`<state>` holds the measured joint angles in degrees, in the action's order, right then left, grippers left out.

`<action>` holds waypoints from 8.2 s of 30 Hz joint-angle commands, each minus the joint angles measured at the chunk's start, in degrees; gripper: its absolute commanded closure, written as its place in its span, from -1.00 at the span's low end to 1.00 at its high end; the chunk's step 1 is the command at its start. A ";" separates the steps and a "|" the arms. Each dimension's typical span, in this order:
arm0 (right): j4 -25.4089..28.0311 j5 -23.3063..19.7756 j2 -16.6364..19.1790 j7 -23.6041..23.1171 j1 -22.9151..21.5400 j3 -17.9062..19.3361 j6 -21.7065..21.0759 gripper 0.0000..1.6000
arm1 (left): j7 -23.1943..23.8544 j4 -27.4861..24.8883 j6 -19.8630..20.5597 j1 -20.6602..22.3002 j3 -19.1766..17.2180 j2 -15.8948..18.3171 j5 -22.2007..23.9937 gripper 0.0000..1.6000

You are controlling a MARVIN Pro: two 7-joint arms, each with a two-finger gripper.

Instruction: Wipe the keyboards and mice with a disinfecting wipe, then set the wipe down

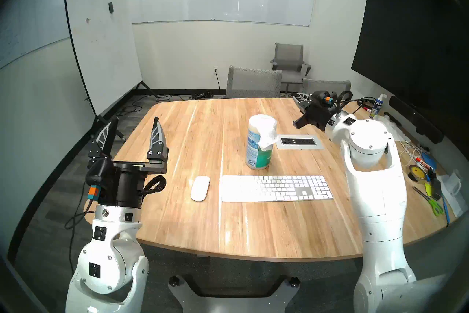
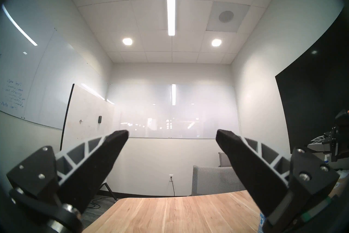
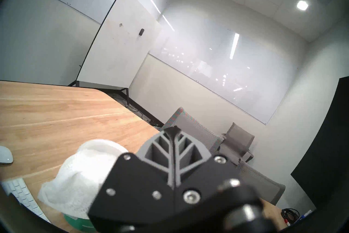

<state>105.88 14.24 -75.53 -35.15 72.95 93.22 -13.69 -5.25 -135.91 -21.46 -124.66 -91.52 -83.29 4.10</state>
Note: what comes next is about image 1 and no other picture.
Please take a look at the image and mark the white mug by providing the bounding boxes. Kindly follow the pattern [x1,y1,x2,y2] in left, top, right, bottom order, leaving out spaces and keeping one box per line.
[445,169,463,195]

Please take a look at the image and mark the disinfecting wipes canister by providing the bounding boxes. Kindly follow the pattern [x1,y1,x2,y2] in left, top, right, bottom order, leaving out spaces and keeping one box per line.
[245,114,278,170]

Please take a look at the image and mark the rolling whiteboard on stand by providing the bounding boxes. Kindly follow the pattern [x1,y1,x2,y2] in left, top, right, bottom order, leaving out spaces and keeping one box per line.
[63,0,160,143]

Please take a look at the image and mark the crumpled white tissue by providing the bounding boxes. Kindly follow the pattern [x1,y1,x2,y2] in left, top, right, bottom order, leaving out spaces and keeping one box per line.
[377,115,411,142]

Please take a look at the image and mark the black wall television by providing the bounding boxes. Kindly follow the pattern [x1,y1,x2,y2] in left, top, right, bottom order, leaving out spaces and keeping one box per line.
[351,0,469,133]

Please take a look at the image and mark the grey mesh office chair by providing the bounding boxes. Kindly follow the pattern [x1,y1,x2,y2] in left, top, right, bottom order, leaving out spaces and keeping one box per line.
[225,65,283,99]
[301,78,351,100]

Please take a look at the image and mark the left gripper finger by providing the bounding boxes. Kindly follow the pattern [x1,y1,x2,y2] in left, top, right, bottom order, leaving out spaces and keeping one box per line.
[147,116,169,164]
[89,117,119,163]

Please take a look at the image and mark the black video conference bar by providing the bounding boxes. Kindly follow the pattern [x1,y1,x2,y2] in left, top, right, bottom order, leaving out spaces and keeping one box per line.
[388,95,444,144]

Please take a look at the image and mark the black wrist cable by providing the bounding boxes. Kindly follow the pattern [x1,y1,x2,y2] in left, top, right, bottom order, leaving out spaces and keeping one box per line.
[141,175,165,195]
[332,90,354,115]

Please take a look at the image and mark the white keyboard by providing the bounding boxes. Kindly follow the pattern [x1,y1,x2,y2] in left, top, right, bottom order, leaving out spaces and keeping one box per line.
[221,175,334,203]

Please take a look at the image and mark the table power outlet box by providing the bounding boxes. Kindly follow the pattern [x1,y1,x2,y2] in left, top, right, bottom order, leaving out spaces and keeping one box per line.
[276,135,325,150]

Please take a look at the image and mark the grey office armchair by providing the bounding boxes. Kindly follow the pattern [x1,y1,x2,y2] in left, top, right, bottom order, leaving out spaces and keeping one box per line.
[270,43,312,96]

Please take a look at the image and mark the white disinfecting wipe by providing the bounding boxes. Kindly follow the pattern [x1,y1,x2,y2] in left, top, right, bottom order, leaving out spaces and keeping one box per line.
[258,116,278,151]

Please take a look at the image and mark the white computer mouse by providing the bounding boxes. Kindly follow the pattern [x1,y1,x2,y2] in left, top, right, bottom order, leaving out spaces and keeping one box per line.
[190,176,211,202]

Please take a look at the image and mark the white charger cable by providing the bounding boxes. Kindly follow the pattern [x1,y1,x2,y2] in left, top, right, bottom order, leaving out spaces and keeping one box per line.
[398,142,425,166]

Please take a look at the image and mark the black block eraser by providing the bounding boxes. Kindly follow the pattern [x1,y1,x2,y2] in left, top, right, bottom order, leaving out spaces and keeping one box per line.
[429,178,444,200]

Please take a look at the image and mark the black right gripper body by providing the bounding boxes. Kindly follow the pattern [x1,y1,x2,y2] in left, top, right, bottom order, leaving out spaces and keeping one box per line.
[306,90,338,132]

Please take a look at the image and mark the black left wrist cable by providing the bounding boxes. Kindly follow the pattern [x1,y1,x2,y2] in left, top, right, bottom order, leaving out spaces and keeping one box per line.
[141,175,165,195]

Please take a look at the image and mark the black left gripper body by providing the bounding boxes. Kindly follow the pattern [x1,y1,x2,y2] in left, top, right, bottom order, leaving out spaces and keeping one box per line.
[85,159,169,209]

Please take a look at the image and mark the green handled scissors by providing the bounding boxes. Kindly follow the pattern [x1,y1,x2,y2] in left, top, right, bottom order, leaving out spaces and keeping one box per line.
[412,186,444,216]

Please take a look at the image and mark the wall whiteboard with handwriting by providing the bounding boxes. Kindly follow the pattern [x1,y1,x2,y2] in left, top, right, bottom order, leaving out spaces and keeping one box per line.
[0,0,112,70]

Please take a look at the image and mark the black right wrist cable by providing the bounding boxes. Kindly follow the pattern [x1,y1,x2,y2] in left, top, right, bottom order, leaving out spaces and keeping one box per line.
[332,90,354,115]

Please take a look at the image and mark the yellow black tape roll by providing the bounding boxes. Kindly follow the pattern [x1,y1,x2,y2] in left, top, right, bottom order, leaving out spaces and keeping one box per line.
[409,165,429,182]

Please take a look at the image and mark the whiteboard cleaner spray bottle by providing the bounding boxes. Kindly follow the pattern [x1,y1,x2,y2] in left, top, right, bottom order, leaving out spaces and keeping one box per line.
[369,93,387,119]

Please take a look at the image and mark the blue pen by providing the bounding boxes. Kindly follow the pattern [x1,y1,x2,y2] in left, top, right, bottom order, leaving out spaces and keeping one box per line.
[441,193,451,225]

